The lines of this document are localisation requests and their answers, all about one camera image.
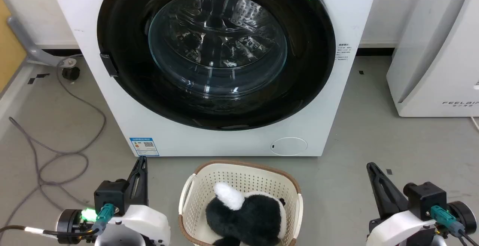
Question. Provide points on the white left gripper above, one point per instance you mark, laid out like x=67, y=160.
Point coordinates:
x=144, y=223

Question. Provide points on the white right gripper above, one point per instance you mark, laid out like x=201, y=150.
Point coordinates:
x=398, y=227

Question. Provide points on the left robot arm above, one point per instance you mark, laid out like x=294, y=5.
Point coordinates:
x=69, y=225

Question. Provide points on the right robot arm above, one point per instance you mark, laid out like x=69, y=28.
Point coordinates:
x=464, y=216

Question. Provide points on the white front-load washing machine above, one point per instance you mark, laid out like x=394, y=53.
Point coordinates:
x=232, y=141

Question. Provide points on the cream perforated laundry basket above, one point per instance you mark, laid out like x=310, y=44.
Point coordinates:
x=239, y=175

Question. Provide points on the oval white filter cover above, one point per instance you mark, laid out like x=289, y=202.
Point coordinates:
x=289, y=145

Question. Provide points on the black and white plush toy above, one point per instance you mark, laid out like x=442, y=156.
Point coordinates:
x=247, y=216

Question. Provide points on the black caster wheel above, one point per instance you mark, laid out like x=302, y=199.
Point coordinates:
x=70, y=73

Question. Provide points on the small printed text sticker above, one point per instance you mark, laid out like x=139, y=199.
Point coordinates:
x=344, y=52

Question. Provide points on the white air purifier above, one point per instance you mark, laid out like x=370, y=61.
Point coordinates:
x=438, y=51

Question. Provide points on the grey metal leg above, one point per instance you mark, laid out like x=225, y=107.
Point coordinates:
x=30, y=44

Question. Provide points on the yellow wooden panel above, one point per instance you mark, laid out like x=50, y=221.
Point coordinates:
x=9, y=48

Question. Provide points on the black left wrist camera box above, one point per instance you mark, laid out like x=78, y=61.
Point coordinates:
x=110, y=195

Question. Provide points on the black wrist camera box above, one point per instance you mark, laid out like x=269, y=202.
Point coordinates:
x=426, y=199
x=110, y=195

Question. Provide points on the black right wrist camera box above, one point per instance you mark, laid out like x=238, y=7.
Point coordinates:
x=426, y=199

